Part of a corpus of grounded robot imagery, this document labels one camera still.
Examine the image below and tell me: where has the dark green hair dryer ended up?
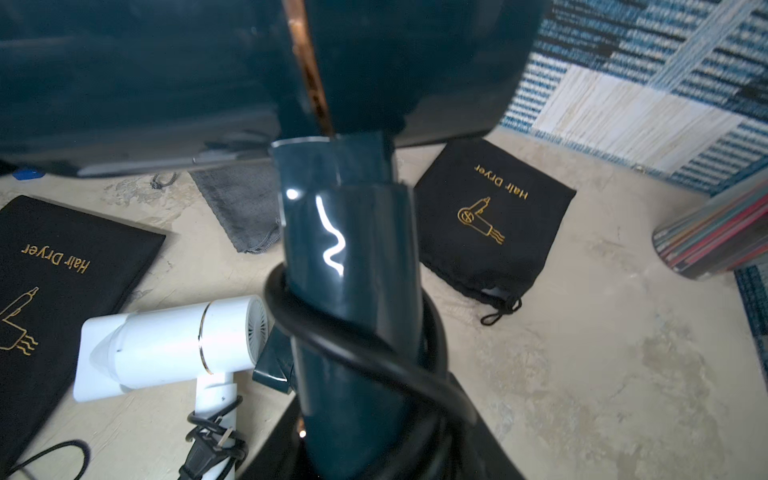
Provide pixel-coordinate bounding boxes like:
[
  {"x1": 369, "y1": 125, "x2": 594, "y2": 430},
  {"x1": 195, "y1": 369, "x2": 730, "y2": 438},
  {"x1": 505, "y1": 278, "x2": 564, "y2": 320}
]
[
  {"x1": 252, "y1": 327, "x2": 296, "y2": 394},
  {"x1": 1, "y1": 1, "x2": 548, "y2": 479}
]

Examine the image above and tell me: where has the striped pencil cup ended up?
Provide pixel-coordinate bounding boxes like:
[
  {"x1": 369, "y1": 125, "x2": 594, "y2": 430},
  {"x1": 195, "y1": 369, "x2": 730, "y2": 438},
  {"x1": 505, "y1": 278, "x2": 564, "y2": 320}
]
[{"x1": 652, "y1": 170, "x2": 767, "y2": 280}]

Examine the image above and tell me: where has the black hair dryer bag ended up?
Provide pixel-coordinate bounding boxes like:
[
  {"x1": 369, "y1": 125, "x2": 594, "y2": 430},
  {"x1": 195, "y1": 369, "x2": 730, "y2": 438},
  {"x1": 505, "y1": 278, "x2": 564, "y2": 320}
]
[{"x1": 414, "y1": 139, "x2": 576, "y2": 326}]

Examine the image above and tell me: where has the black bag front left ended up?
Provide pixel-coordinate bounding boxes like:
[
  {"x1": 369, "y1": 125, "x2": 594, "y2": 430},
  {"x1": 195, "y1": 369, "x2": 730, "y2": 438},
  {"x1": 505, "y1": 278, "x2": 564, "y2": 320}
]
[{"x1": 1, "y1": 195, "x2": 165, "y2": 477}]

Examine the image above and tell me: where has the white hair dryer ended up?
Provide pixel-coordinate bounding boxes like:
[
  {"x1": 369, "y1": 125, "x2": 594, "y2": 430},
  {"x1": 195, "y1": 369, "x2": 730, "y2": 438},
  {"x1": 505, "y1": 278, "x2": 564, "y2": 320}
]
[{"x1": 73, "y1": 295, "x2": 269, "y2": 479}]

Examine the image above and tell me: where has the grey hair dryer bag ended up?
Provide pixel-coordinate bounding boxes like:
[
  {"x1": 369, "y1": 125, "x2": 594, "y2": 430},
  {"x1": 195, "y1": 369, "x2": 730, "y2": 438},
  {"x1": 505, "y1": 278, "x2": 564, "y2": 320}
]
[{"x1": 190, "y1": 160, "x2": 280, "y2": 254}]

